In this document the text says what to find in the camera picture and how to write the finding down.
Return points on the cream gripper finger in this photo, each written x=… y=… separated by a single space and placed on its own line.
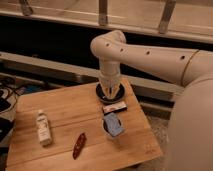
x=106 y=92
x=115 y=89

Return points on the red chili pepper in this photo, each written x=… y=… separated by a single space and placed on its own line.
x=79 y=145

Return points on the small white plastic bottle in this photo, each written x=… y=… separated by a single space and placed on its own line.
x=43 y=129

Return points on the dark ceramic bowl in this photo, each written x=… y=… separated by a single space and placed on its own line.
x=112 y=96

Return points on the wooden table board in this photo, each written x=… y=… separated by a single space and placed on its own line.
x=72 y=111

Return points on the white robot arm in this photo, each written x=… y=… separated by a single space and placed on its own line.
x=190 y=130

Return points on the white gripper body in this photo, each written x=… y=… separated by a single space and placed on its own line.
x=110 y=75

